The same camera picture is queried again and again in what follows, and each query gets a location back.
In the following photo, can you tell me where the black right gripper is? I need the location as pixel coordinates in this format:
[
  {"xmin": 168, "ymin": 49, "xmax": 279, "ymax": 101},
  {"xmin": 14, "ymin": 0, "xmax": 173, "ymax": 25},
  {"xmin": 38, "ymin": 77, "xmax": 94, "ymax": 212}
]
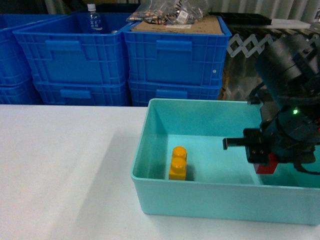
[{"xmin": 222, "ymin": 101, "xmax": 320, "ymax": 168}]

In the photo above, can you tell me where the red toy block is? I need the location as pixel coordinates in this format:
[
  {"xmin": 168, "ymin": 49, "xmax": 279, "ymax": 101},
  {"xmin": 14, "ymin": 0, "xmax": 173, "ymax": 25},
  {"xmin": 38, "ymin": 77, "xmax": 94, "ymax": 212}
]
[{"xmin": 253, "ymin": 152, "xmax": 279, "ymax": 175}]

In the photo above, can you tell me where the teal plastic box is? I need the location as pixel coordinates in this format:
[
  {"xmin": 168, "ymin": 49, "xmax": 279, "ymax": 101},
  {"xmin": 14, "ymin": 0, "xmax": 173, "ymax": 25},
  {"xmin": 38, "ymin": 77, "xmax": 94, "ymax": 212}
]
[{"xmin": 131, "ymin": 99, "xmax": 320, "ymax": 225}]

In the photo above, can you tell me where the yellow two-stud block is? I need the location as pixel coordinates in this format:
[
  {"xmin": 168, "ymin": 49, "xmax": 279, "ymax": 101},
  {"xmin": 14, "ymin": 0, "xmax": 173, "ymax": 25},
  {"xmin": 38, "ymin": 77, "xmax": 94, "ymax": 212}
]
[{"xmin": 168, "ymin": 146, "xmax": 188, "ymax": 181}]

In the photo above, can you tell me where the grey expandable roller conveyor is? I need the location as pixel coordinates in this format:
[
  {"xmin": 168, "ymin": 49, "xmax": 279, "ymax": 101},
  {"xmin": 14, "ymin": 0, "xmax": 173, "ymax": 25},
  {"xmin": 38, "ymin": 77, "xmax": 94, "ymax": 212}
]
[{"xmin": 227, "ymin": 26, "xmax": 320, "ymax": 58}]

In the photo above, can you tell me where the blue crate lower right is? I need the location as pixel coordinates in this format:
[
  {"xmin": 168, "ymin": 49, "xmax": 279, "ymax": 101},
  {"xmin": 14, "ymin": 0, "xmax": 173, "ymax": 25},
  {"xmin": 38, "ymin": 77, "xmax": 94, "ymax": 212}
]
[{"xmin": 128, "ymin": 80, "xmax": 221, "ymax": 107}]

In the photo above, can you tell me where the blue crate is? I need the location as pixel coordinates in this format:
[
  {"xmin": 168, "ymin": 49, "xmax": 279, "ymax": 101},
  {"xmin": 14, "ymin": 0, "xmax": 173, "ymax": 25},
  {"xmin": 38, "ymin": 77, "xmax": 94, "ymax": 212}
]
[
  {"xmin": 0, "ymin": 80, "xmax": 43, "ymax": 105},
  {"xmin": 0, "ymin": 14, "xmax": 63, "ymax": 87},
  {"xmin": 13, "ymin": 12, "xmax": 129, "ymax": 85},
  {"xmin": 128, "ymin": 80, "xmax": 221, "ymax": 107},
  {"xmin": 124, "ymin": 16, "xmax": 231, "ymax": 87},
  {"xmin": 33, "ymin": 82, "xmax": 131, "ymax": 107}
]

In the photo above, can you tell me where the blue crate upper right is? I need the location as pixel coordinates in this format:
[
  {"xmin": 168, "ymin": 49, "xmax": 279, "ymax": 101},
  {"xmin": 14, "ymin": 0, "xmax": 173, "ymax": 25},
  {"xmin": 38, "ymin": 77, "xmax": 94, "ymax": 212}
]
[{"xmin": 124, "ymin": 16, "xmax": 231, "ymax": 87}]

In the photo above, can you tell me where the brown cardboard sheet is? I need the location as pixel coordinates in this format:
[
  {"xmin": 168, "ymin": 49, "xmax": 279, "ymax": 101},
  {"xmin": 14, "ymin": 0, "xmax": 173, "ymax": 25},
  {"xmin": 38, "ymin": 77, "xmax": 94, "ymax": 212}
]
[{"xmin": 131, "ymin": 15, "xmax": 224, "ymax": 35}]

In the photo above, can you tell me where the black tray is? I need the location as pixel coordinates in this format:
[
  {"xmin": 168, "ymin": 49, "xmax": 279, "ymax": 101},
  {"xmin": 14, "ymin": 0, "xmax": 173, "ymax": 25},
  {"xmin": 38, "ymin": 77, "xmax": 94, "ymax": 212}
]
[{"xmin": 208, "ymin": 12, "xmax": 272, "ymax": 26}]

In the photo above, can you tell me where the white foam board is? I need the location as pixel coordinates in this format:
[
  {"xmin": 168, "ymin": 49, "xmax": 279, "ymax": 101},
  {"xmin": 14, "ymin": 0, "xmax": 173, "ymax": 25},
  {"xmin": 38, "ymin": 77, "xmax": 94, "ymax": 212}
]
[{"xmin": 265, "ymin": 18, "xmax": 311, "ymax": 29}]

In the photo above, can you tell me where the clear bag of parts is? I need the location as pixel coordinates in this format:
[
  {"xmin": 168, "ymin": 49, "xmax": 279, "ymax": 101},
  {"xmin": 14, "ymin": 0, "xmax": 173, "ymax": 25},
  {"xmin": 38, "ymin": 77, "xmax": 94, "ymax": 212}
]
[{"xmin": 126, "ymin": 0, "xmax": 212, "ymax": 25}]

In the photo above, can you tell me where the blue crate lower middle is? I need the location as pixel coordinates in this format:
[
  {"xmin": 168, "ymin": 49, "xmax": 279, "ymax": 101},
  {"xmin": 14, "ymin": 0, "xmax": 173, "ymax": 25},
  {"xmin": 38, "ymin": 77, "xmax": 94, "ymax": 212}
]
[{"xmin": 33, "ymin": 82, "xmax": 131, "ymax": 107}]

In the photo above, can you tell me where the clear water bottle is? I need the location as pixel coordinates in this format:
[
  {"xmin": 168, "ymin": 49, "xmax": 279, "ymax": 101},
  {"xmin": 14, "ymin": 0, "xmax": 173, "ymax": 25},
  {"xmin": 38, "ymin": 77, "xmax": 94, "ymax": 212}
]
[{"xmin": 87, "ymin": 3, "xmax": 104, "ymax": 34}]

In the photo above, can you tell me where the blue crate upper middle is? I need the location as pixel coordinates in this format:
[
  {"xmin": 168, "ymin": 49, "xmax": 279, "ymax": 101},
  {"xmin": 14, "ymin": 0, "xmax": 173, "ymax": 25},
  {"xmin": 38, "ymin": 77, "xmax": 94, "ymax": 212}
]
[{"xmin": 13, "ymin": 12, "xmax": 129, "ymax": 85}]

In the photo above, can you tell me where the blue crate lower left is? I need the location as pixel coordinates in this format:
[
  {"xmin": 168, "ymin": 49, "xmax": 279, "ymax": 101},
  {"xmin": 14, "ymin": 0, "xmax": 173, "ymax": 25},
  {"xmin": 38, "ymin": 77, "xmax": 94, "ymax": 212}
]
[{"xmin": 0, "ymin": 80, "xmax": 43, "ymax": 105}]

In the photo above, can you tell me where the blue crate upper left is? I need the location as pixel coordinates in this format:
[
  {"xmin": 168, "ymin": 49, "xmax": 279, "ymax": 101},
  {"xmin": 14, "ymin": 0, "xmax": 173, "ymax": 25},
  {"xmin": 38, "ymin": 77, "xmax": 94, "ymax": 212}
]
[{"xmin": 0, "ymin": 14, "xmax": 63, "ymax": 87}]

